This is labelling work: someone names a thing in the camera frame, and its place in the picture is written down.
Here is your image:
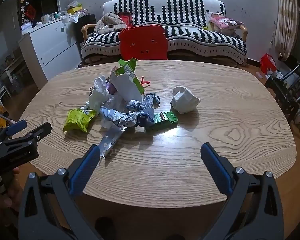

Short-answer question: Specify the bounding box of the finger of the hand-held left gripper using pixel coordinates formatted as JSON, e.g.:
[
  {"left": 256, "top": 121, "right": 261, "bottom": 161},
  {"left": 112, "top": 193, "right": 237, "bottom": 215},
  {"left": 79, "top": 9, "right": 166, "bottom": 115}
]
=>
[
  {"left": 0, "top": 120, "right": 28, "bottom": 140},
  {"left": 4, "top": 122, "right": 52, "bottom": 153}
]

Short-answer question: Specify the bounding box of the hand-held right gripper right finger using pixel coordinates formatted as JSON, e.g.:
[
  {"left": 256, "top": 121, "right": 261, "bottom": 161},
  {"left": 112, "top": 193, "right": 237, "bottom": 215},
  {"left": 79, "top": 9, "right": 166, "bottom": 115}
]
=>
[{"left": 200, "top": 142, "right": 284, "bottom": 240}]

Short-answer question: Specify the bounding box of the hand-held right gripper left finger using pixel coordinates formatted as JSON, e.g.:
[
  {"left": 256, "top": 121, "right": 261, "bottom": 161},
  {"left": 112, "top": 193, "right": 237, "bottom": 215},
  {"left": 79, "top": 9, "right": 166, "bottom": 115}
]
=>
[{"left": 18, "top": 144, "right": 102, "bottom": 240}]

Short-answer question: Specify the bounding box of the clear plastic bag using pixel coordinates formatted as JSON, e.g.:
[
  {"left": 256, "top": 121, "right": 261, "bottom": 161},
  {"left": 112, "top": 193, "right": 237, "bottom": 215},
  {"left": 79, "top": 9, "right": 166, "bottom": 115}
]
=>
[{"left": 86, "top": 75, "right": 113, "bottom": 117}]

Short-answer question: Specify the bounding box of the green white torn carton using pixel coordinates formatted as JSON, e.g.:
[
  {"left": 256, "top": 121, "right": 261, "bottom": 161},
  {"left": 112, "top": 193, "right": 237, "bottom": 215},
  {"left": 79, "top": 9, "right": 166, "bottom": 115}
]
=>
[{"left": 110, "top": 58, "right": 144, "bottom": 103}]

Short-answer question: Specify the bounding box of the person's left hand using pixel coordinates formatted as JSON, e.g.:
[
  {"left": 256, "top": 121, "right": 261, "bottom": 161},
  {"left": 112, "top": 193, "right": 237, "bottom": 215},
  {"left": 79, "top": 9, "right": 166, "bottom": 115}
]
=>
[{"left": 0, "top": 167, "right": 22, "bottom": 212}]

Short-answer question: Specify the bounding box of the wooden table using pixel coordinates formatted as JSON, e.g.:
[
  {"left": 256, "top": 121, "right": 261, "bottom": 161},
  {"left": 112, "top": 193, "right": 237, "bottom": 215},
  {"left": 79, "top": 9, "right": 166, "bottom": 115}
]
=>
[{"left": 19, "top": 59, "right": 297, "bottom": 208}]

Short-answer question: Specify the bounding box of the yellow-green snack packet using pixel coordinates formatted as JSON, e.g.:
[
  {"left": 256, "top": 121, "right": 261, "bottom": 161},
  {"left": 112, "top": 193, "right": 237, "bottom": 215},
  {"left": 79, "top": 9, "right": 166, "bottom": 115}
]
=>
[{"left": 62, "top": 108, "right": 97, "bottom": 133}]

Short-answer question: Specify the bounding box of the white metal rack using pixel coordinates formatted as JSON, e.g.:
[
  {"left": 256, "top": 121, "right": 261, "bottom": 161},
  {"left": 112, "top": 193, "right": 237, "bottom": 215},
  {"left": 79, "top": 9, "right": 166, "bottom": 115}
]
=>
[{"left": 0, "top": 71, "right": 12, "bottom": 100}]

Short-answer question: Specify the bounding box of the crumpled silver foil wrapper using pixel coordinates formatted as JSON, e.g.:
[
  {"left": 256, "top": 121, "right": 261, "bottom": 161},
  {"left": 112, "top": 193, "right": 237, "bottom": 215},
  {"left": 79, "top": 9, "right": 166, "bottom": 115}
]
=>
[{"left": 99, "top": 99, "right": 154, "bottom": 159}]

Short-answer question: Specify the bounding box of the green toy bus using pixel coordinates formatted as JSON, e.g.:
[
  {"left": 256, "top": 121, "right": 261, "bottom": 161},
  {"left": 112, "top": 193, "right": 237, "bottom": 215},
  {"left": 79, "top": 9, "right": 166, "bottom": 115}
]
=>
[{"left": 145, "top": 111, "right": 178, "bottom": 132}]

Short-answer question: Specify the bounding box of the crumpled white paper bag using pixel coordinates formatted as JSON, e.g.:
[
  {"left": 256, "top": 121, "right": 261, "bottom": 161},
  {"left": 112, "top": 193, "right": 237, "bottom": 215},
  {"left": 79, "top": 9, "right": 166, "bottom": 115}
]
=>
[{"left": 170, "top": 86, "right": 202, "bottom": 114}]

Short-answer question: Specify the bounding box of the white dresser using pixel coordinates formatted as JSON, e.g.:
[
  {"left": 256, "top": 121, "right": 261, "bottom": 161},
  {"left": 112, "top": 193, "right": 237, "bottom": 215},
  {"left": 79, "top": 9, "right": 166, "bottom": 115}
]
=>
[{"left": 19, "top": 19, "right": 82, "bottom": 82}]

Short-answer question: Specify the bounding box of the crumpled blue wrapper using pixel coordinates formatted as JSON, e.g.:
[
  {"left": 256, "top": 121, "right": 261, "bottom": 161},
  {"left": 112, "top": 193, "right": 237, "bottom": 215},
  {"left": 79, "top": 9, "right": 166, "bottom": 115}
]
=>
[{"left": 137, "top": 92, "right": 162, "bottom": 128}]

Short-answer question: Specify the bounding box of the small red plastic toy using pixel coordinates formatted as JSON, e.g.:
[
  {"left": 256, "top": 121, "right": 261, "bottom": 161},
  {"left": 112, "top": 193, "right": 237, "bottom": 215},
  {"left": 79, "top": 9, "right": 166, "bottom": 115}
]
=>
[{"left": 140, "top": 76, "right": 152, "bottom": 88}]

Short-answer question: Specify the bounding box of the black wooden chair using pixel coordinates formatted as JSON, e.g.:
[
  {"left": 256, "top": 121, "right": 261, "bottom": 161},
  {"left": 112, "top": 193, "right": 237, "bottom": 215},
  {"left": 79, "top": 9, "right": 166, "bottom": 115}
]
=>
[{"left": 265, "top": 64, "right": 300, "bottom": 115}]

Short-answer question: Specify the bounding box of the black side cabinet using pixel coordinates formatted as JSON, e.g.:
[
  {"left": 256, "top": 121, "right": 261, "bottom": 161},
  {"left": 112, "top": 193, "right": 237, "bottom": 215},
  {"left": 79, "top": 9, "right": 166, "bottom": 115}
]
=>
[{"left": 74, "top": 14, "right": 97, "bottom": 55}]

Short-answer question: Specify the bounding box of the black board with red stickers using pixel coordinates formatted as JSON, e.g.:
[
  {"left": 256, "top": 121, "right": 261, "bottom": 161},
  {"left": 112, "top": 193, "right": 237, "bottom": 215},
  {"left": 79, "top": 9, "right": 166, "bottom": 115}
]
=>
[{"left": 17, "top": 0, "right": 40, "bottom": 28}]

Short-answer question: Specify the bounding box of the red plastic bag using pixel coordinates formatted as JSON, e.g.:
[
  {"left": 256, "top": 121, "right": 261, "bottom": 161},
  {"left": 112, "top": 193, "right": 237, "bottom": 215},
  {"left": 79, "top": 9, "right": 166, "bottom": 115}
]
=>
[{"left": 260, "top": 53, "right": 277, "bottom": 75}]

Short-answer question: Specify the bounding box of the pile of clothes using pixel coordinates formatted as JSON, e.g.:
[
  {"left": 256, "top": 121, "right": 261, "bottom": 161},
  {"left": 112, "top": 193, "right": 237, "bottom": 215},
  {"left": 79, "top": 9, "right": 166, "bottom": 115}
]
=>
[{"left": 94, "top": 12, "right": 128, "bottom": 34}]

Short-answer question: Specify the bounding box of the red bear-shaped chair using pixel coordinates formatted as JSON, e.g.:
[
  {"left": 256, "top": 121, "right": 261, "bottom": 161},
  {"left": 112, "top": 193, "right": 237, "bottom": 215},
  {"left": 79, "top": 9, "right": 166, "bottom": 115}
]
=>
[{"left": 119, "top": 24, "right": 168, "bottom": 60}]

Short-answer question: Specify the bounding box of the pink cartoon cushion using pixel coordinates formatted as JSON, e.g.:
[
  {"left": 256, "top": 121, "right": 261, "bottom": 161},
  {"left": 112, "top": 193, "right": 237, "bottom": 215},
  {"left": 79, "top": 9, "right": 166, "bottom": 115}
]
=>
[{"left": 209, "top": 17, "right": 244, "bottom": 29}]

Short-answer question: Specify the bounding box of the black white patterned sofa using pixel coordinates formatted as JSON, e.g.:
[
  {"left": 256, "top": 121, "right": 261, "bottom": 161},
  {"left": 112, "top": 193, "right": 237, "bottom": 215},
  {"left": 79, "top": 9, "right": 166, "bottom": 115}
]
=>
[{"left": 80, "top": 0, "right": 248, "bottom": 68}]

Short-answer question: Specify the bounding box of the striped curtain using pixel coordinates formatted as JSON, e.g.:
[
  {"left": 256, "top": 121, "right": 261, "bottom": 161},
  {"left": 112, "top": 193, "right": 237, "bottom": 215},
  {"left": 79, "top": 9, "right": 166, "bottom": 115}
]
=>
[{"left": 272, "top": 0, "right": 299, "bottom": 60}]

